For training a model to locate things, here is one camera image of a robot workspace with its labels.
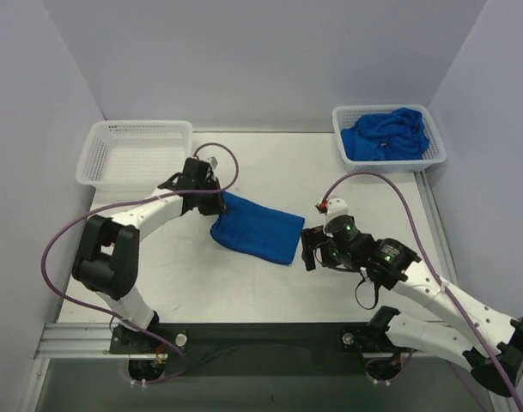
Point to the white basket with towels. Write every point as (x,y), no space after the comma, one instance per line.
(345,116)

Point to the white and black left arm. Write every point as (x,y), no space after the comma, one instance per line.
(107,258)

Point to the blue towel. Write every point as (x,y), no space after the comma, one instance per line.
(258,231)

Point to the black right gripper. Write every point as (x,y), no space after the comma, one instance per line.
(312,245)

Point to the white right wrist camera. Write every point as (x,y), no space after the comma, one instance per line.
(331,209)

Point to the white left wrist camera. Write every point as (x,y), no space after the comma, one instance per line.
(212,161)

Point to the crumpled blue towels pile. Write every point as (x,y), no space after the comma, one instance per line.
(395,136)

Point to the empty white plastic basket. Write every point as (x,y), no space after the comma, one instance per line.
(133,155)

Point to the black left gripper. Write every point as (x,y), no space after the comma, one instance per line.
(210,202)

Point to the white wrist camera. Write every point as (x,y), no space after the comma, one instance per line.
(331,209)
(212,161)

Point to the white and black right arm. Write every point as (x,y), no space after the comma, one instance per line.
(389,264)

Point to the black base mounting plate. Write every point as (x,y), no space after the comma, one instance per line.
(259,350)

